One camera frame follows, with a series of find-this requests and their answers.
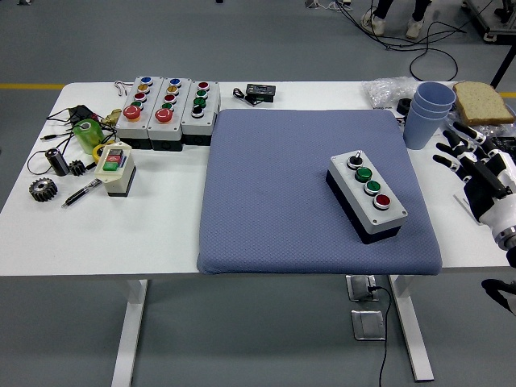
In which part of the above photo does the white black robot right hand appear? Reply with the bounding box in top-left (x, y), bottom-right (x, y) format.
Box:
top-left (432, 119), bottom-right (516, 243)

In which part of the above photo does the grey four-control button box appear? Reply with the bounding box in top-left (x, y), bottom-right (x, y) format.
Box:
top-left (180, 80), bottom-right (221, 146)
top-left (325, 149), bottom-right (408, 245)

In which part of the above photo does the grey five-button control box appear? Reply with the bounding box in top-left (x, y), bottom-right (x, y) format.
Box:
top-left (147, 76), bottom-right (191, 152)
top-left (115, 75), bottom-right (163, 149)

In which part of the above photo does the black mechanical assembly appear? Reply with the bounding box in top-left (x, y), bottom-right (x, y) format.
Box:
top-left (487, 136), bottom-right (516, 152)

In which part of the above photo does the clear plastic bag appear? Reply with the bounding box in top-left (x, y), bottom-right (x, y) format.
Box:
top-left (445, 110), bottom-right (516, 142)

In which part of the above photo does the light blue plastic cup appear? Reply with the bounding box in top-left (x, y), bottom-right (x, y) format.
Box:
top-left (410, 96), bottom-right (453, 119)
top-left (402, 105), bottom-right (449, 151)
top-left (416, 81), bottom-right (456, 109)

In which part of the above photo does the slice of bread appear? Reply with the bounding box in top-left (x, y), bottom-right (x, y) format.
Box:
top-left (451, 80), bottom-right (516, 126)

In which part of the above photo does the clear bubble wrap bag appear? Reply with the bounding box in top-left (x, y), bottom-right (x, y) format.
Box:
top-left (361, 76), bottom-right (420, 112)

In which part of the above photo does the white table leg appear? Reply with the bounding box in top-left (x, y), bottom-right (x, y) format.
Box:
top-left (389, 274), bottom-right (435, 382)
top-left (110, 277), bottom-right (149, 387)

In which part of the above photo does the silver floor socket box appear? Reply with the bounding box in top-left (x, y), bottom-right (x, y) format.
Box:
top-left (350, 309), bottom-right (387, 342)
top-left (345, 274), bottom-right (381, 302)

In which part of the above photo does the person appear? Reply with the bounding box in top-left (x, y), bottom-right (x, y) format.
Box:
top-left (360, 0), bottom-right (435, 40)

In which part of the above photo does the blue-grey padded mat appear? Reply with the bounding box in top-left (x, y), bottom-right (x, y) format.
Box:
top-left (196, 107), bottom-right (443, 277)

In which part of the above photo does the small black digital meter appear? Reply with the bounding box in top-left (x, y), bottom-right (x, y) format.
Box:
top-left (244, 82), bottom-right (277, 103)

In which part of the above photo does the yellow tape roll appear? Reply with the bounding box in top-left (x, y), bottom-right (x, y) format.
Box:
top-left (92, 139), bottom-right (118, 164)

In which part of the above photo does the green plastic cylinder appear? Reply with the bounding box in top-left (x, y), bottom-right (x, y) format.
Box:
top-left (72, 118), bottom-right (105, 155)

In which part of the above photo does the black silver pen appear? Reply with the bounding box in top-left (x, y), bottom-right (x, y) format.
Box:
top-left (60, 178), bottom-right (103, 209)

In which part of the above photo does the black power adapter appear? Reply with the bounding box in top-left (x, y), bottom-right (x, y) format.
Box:
top-left (67, 104), bottom-right (101, 123)

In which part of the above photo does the black cylindrical capacitor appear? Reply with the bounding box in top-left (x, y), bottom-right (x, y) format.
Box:
top-left (44, 147), bottom-right (70, 177)

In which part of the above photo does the large dark steel gear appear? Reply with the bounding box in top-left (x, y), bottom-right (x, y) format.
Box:
top-left (27, 177), bottom-right (58, 203)

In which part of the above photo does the black floor cable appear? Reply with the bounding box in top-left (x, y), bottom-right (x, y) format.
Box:
top-left (336, 0), bottom-right (471, 82)

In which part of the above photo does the black power cable with plug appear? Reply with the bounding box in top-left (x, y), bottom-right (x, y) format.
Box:
top-left (367, 284), bottom-right (393, 387)

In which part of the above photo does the aluminium frame rig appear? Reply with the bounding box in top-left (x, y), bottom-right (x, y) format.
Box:
top-left (461, 0), bottom-right (516, 44)

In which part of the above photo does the black meter cable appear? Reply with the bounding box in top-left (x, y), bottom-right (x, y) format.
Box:
top-left (231, 86), bottom-right (259, 107)

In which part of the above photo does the cream red-green switch box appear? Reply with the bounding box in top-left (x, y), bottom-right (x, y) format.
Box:
top-left (95, 140), bottom-right (137, 198)

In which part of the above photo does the black wire with jack plug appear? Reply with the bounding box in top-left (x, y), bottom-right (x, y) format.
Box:
top-left (41, 116), bottom-right (102, 142)

